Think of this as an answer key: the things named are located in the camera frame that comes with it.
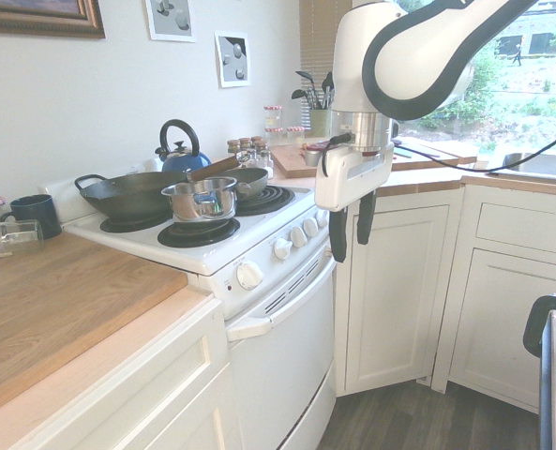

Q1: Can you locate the blue kettle black handle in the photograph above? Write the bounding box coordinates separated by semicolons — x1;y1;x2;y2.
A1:
155;118;212;173

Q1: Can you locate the black white geometric print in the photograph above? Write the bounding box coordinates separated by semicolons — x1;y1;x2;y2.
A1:
214;30;252;89

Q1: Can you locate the green utensil holder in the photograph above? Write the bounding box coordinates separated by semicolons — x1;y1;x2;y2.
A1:
309;108;334;138

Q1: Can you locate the glass salt shaker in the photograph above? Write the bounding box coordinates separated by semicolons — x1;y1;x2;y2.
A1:
257;148;275;180

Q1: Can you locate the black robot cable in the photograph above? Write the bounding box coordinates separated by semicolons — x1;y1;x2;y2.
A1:
391;122;556;173

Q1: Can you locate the utensil holder with utensils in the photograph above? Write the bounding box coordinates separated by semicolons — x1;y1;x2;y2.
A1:
298;0;353;132

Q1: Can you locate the white corner cabinet door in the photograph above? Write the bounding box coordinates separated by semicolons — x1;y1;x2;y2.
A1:
334;184;465;398

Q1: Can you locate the stainless steel saucepan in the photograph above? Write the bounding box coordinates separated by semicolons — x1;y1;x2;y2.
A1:
160;177;252;222

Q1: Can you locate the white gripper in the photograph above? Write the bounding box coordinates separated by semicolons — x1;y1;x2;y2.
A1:
314;140;396;263

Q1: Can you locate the grey geometric shapes print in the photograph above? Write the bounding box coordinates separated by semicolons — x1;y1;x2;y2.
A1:
144;0;198;44

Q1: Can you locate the black cart frame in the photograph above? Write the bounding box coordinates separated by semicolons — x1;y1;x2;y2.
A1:
522;293;556;450

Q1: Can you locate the white oven door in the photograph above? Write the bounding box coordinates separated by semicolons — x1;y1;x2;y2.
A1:
226;255;338;450

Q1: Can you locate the stainless steel sink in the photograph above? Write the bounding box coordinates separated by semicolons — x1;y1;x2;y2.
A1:
488;152;556;180

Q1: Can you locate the wooden cutting board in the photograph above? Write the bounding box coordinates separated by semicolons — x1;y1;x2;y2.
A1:
268;141;461;180

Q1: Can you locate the dark frying pan wooden handle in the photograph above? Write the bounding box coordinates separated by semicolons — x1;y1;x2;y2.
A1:
186;156;270;203

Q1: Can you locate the tall jar red checkered lid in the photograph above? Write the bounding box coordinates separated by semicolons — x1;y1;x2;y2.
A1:
263;104;283;130

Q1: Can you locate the clear glass jar lying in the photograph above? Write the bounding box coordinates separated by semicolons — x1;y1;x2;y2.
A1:
0;218;47;261

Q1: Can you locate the white electric stove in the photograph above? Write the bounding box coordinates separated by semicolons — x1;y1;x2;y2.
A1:
37;157;338;450

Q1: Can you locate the white cabinet under sink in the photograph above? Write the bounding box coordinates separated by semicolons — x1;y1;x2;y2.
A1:
430;182;556;414

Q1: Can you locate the wood framed painting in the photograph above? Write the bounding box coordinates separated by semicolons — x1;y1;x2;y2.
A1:
0;0;107;39

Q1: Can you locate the white lower cabinet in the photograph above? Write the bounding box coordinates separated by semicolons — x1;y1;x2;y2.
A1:
0;299;241;450

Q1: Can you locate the dark blue mug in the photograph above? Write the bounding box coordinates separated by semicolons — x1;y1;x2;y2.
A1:
0;193;64;241

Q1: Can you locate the black wok with handles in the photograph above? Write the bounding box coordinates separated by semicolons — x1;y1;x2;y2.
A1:
74;171;189;222

